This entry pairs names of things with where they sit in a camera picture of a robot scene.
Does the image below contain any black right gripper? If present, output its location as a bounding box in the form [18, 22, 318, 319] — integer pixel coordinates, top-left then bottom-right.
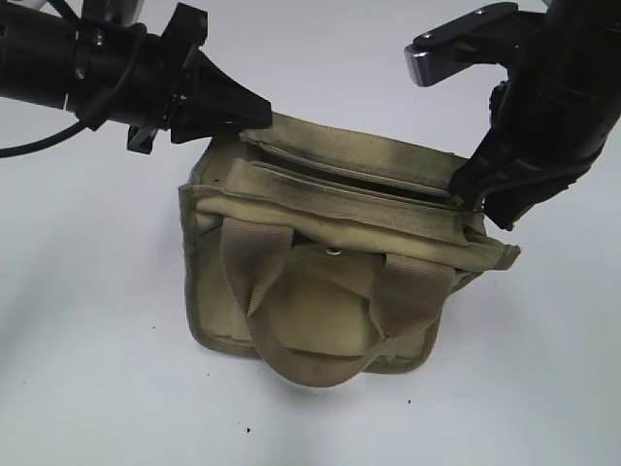
[448, 80, 611, 231]

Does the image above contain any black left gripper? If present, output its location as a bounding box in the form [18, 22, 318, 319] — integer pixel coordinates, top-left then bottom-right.
[65, 2, 272, 153]

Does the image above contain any olive yellow canvas bag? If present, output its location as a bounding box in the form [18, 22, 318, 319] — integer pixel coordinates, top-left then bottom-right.
[179, 114, 520, 387]

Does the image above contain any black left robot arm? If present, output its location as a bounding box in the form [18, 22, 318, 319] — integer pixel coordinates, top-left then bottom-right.
[1, 1, 273, 158]

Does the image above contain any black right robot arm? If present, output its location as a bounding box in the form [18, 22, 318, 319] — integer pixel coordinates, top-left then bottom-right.
[449, 1, 620, 230]

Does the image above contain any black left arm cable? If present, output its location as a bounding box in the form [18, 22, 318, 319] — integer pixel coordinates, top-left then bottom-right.
[0, 0, 148, 160]

